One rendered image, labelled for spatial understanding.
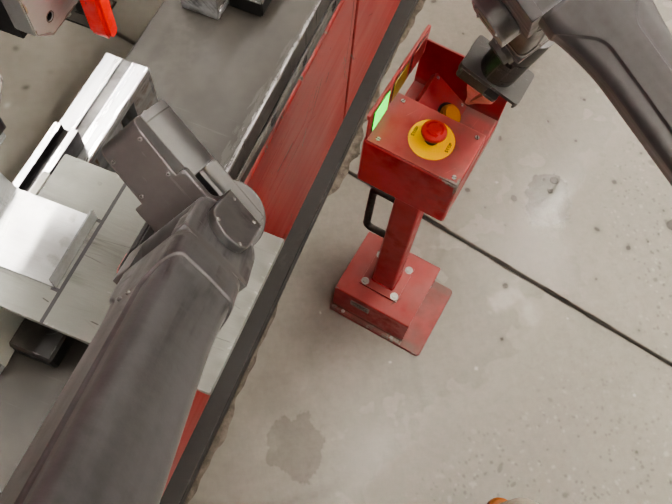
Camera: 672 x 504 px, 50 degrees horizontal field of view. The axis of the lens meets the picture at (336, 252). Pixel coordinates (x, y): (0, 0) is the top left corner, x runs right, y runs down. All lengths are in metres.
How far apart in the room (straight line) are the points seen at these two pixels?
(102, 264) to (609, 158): 1.66
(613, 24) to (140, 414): 0.35
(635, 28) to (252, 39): 0.69
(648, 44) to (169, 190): 0.33
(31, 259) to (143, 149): 0.30
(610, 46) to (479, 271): 1.44
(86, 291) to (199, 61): 0.42
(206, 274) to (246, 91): 0.61
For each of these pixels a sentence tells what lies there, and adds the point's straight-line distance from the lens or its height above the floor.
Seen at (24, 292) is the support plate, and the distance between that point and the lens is 0.79.
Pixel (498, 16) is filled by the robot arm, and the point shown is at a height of 1.29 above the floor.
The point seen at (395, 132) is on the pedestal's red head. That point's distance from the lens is 1.11.
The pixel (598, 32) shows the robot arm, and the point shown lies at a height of 1.36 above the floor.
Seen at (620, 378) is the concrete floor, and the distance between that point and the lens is 1.92.
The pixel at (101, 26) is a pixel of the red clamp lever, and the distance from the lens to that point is 0.72.
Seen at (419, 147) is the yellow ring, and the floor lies 0.78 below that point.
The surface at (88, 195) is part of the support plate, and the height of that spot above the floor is 1.00.
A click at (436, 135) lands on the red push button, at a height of 0.81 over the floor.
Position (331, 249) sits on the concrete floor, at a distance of 1.86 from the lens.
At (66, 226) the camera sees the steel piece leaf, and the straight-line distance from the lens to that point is 0.81.
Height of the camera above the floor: 1.69
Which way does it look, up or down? 66 degrees down
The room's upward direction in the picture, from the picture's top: 8 degrees clockwise
